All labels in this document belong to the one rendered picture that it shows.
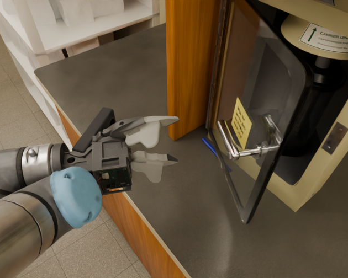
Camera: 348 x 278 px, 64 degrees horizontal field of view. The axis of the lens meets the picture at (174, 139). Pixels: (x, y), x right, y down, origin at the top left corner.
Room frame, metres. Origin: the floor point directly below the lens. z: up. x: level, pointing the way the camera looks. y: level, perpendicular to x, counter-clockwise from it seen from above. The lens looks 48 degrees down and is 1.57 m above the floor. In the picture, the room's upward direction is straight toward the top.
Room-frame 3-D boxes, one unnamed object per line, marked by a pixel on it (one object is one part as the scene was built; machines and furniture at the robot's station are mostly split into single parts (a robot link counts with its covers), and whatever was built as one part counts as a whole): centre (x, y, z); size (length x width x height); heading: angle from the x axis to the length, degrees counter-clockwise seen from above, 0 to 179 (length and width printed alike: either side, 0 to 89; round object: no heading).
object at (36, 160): (0.28, 0.21, 1.20); 0.08 x 0.05 x 0.08; 11
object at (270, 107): (0.42, -0.13, 1.19); 0.30 x 0.01 x 0.40; 11
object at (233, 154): (0.34, -0.11, 1.20); 0.10 x 0.05 x 0.03; 11
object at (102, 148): (0.28, 0.13, 1.20); 0.12 x 0.09 x 0.08; 101
